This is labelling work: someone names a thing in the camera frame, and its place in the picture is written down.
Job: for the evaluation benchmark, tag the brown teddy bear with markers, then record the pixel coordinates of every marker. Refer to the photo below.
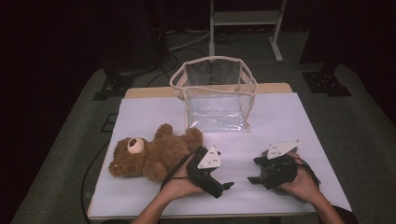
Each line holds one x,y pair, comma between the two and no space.
162,155

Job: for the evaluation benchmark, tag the person's left hand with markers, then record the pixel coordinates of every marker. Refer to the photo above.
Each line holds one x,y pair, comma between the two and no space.
179,186

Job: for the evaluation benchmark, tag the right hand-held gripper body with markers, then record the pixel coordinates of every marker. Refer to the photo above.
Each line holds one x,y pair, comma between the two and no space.
280,171

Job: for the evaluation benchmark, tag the black floor socket plate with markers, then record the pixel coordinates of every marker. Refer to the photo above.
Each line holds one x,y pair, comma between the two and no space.
109,124

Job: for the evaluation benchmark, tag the white table sheet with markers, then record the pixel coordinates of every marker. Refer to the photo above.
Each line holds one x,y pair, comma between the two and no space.
149,124

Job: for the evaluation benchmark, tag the person's right hand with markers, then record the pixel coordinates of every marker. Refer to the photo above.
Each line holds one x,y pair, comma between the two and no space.
303,186

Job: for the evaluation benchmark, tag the transparent bag with beige trim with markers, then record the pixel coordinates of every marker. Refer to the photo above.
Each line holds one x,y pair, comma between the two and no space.
214,115

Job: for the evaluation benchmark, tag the black stand base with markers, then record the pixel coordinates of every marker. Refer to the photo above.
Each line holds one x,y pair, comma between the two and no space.
116,84
323,82

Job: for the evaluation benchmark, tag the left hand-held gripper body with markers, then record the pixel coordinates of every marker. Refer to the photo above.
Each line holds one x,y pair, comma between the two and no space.
210,157

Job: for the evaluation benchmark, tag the white metal stand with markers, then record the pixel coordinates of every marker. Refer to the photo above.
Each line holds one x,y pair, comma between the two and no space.
246,17

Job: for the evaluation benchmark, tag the wooden table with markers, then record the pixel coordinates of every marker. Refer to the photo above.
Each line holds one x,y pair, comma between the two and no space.
146,92

